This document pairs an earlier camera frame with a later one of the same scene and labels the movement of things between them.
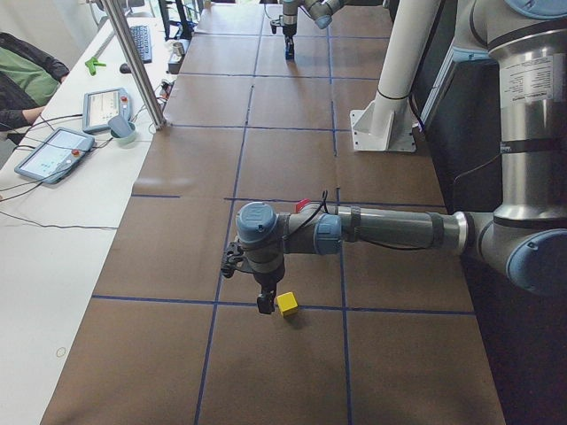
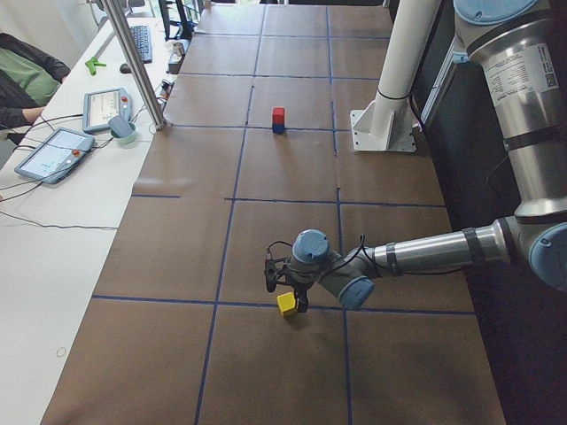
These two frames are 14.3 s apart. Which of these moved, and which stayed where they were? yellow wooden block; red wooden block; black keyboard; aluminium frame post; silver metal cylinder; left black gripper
Moved: red wooden block; left black gripper
Stayed: silver metal cylinder; aluminium frame post; yellow wooden block; black keyboard
